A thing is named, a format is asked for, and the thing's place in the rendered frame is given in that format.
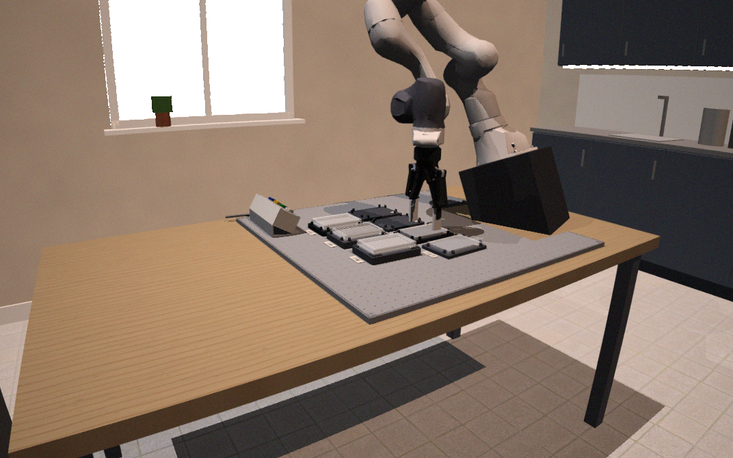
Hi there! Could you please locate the grey button panel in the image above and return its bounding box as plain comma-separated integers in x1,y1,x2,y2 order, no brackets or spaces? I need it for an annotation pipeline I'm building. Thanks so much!
226,194,301,238

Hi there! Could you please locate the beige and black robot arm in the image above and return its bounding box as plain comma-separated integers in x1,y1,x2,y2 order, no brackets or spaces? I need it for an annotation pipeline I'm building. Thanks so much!
364,0,537,166

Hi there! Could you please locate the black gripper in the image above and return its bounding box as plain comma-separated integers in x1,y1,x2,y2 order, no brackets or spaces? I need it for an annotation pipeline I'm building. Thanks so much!
405,147,448,231

